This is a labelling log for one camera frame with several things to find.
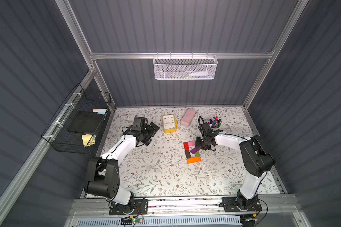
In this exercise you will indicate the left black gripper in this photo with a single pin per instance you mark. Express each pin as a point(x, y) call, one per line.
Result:
point(150, 132)

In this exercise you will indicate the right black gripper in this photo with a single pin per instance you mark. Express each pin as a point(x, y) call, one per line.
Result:
point(204, 138)

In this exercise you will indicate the pink building block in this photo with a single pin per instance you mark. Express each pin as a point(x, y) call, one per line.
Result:
point(192, 143)

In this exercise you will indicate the purple building block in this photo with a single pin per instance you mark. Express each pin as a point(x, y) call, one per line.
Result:
point(194, 150)

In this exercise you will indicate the orange building block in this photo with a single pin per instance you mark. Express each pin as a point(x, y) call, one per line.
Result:
point(193, 160)

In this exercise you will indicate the red building block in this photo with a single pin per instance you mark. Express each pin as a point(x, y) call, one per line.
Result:
point(186, 146)

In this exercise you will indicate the brown building block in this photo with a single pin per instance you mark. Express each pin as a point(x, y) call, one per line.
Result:
point(187, 154)

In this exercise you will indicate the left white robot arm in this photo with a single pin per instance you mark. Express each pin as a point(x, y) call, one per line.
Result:
point(103, 176)

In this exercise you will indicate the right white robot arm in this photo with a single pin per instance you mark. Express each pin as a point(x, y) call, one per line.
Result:
point(256, 159)

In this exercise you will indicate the pink pen cup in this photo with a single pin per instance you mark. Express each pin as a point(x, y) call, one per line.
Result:
point(215, 122)

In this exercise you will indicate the pink pencil case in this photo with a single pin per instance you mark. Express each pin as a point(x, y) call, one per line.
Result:
point(188, 117)

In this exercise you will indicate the floral table mat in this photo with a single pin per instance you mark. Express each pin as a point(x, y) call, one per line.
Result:
point(161, 169)

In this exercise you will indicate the pastel sticky notes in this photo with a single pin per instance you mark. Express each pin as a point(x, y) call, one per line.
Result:
point(99, 111)

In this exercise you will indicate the yellow sticky notes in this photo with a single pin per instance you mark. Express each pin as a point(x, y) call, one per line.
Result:
point(88, 140)

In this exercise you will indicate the black notebook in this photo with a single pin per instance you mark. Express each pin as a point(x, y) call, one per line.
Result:
point(85, 122)

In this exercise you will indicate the white marker in basket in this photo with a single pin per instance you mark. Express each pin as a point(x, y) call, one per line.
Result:
point(198, 74)

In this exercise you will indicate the small green circuit board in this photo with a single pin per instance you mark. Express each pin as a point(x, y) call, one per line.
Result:
point(131, 221)

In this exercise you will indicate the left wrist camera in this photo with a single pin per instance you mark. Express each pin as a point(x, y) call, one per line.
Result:
point(139, 122)

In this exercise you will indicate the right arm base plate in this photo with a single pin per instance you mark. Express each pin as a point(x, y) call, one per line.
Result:
point(238, 203)

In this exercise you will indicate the black wire wall basket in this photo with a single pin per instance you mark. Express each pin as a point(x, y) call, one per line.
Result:
point(81, 99)

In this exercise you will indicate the white wire mesh basket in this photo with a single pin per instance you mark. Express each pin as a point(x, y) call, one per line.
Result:
point(177, 67)

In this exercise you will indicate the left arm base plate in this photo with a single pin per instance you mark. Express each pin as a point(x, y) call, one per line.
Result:
point(135, 207)

